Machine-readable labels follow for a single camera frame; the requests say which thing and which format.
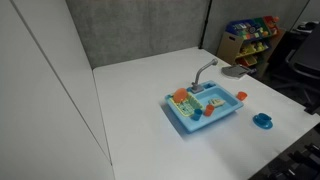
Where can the black office chair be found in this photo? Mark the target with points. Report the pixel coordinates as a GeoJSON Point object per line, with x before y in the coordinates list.
{"type": "Point", "coordinates": [301, 70]}

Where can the blue toy sink basin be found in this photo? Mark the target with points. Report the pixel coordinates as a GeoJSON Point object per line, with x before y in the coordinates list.
{"type": "Point", "coordinates": [211, 90]}

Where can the grey metal mounting plate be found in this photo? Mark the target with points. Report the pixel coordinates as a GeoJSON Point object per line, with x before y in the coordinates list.
{"type": "Point", "coordinates": [234, 71]}

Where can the small orange cup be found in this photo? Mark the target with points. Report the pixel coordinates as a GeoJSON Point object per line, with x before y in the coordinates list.
{"type": "Point", "coordinates": [209, 110]}

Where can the black equipment at table edge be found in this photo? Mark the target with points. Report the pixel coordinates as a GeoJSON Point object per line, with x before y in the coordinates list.
{"type": "Point", "coordinates": [300, 161]}

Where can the orange toy plate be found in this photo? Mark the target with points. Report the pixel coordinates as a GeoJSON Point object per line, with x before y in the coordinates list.
{"type": "Point", "coordinates": [180, 95]}

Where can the yellow green dish rack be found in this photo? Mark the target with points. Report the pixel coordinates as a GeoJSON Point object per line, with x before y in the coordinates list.
{"type": "Point", "coordinates": [186, 107]}

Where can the grey toy faucet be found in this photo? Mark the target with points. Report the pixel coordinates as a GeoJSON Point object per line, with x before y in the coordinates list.
{"type": "Point", "coordinates": [196, 87]}

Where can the toy sponge in sink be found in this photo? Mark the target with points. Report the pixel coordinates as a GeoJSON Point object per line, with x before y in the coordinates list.
{"type": "Point", "coordinates": [216, 102]}

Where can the blue saucer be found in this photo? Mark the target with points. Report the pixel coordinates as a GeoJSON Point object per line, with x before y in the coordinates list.
{"type": "Point", "coordinates": [268, 125]}

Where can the blue mug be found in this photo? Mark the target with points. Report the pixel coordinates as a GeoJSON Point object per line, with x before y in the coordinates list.
{"type": "Point", "coordinates": [263, 118]}

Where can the small blue cup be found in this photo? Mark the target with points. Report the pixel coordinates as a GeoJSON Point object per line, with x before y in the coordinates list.
{"type": "Point", "coordinates": [197, 114]}

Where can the orange mug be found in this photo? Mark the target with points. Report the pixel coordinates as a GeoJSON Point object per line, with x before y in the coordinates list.
{"type": "Point", "coordinates": [241, 95]}

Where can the colourful toy shelf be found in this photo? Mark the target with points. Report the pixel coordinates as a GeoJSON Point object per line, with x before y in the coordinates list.
{"type": "Point", "coordinates": [251, 43]}

